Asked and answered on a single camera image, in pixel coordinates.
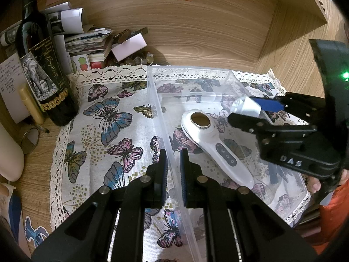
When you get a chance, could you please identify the person's right hand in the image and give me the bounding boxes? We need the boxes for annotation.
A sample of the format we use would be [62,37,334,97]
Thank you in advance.
[308,175,323,195]

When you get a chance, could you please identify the pink notepad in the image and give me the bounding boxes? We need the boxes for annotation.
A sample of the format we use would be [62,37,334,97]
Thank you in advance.
[111,33,147,62]

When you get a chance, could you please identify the rolled white papers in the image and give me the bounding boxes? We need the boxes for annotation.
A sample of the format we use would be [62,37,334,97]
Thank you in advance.
[41,2,85,36]

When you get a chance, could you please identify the white plug adapter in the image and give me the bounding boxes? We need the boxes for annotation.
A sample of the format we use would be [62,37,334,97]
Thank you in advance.
[230,97,263,121]

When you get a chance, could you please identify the blue flat object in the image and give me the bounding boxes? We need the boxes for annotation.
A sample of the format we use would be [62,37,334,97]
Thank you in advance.
[8,194,22,235]

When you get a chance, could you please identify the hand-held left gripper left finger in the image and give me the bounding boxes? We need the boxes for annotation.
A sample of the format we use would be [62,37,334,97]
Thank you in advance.
[33,149,169,262]

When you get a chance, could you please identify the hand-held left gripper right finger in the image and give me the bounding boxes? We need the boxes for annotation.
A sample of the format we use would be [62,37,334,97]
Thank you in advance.
[179,149,318,262]

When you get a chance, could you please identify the cream lip balm tube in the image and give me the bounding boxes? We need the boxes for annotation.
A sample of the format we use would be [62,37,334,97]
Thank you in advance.
[19,84,45,125]

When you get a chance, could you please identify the clear plastic storage box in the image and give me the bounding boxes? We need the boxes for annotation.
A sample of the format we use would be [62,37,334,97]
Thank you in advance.
[147,65,307,262]

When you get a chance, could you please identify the blue cartoon sticker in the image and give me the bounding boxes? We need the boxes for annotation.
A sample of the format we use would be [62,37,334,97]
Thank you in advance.
[24,215,50,249]

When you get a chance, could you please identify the butterfly print lace cloth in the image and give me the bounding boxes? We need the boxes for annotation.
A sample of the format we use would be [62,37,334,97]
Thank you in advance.
[49,65,311,262]

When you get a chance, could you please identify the white handwritten paper note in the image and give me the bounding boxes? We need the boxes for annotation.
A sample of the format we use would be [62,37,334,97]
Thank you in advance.
[0,53,30,123]

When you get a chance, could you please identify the fruit sticker card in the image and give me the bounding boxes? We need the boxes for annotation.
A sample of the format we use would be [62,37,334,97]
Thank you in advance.
[70,55,90,73]

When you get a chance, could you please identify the orange clothing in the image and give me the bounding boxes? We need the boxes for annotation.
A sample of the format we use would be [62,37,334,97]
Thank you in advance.
[313,169,349,254]

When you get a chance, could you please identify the dark wine bottle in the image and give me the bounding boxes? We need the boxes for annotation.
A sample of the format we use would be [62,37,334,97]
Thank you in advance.
[15,0,79,127]

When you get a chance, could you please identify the stack of booklets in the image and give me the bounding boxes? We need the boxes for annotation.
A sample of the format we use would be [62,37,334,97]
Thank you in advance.
[65,27,113,62]

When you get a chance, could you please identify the round metal ring mirror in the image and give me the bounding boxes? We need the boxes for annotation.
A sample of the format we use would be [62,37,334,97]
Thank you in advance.
[21,128,41,155]

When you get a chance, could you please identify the pile of small trinkets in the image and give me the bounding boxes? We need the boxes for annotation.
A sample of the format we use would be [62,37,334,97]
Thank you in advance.
[105,50,156,67]

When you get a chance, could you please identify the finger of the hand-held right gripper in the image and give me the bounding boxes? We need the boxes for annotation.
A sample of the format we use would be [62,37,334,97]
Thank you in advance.
[249,92,328,127]
[228,113,318,142]

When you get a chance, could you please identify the brown metal clip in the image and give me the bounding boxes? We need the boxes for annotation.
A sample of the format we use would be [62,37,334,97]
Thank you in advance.
[113,27,148,44]

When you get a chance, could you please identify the white handheld massager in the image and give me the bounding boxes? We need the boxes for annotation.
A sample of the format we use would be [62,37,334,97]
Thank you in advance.
[181,110,255,190]

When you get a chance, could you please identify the cream rounded object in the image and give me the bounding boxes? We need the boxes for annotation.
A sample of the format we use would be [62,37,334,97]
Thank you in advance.
[0,121,25,182]

